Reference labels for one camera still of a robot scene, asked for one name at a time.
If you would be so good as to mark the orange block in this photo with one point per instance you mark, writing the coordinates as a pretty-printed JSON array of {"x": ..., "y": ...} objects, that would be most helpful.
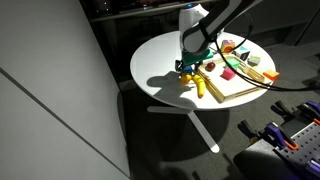
[{"x": 270, "y": 74}]

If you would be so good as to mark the purple clamp far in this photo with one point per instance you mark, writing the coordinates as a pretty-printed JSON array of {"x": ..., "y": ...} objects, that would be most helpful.
[{"x": 309, "y": 110}]

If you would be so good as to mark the wooden tray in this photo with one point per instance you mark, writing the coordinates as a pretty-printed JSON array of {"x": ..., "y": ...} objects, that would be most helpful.
[{"x": 224, "y": 90}]

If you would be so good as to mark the multicolour orange-circle cube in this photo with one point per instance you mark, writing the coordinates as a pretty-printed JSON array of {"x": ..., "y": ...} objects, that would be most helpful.
[{"x": 227, "y": 46}]

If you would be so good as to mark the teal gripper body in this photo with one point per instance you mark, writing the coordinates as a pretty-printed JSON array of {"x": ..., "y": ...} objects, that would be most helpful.
[{"x": 189, "y": 59}]

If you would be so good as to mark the black perforated breadboard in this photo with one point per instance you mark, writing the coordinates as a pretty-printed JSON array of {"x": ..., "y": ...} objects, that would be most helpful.
[{"x": 304, "y": 160}]

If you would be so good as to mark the black teal cube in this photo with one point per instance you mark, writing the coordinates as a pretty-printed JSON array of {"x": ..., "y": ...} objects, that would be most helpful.
[{"x": 242, "y": 53}]

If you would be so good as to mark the blue cube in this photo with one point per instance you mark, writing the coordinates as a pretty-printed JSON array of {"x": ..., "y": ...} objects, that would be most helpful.
[{"x": 187, "y": 69}]

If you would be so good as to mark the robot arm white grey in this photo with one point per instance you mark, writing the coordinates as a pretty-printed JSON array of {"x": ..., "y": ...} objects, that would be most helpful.
[{"x": 199, "y": 28}]

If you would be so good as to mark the grey green cube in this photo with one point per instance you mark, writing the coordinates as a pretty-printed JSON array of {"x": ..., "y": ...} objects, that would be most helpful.
[{"x": 254, "y": 60}]

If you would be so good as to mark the black mounting table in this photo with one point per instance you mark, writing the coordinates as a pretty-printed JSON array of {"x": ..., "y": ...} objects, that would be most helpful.
[{"x": 259, "y": 162}]

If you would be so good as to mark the dark red apple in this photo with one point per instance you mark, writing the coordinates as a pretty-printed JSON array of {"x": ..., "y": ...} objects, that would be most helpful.
[{"x": 210, "y": 67}]

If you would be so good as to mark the round white table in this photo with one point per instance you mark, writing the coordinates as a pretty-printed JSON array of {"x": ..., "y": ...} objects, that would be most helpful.
[{"x": 153, "y": 69}]

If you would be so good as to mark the yellow banana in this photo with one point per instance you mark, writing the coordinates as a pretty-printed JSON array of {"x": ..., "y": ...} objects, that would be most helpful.
[{"x": 200, "y": 84}]

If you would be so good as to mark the purple clamp with orange tip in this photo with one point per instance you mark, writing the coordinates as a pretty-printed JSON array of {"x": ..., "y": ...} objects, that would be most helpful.
[{"x": 272, "y": 133}]

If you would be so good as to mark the green block in tray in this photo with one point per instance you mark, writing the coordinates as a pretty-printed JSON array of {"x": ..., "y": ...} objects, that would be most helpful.
[{"x": 234, "y": 63}]

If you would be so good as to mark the pink cube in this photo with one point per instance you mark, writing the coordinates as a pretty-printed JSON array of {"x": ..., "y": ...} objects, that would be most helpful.
[{"x": 227, "y": 74}]

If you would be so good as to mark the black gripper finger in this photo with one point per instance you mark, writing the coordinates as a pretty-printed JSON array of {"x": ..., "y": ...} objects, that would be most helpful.
[
  {"x": 196, "y": 67},
  {"x": 178, "y": 65}
]

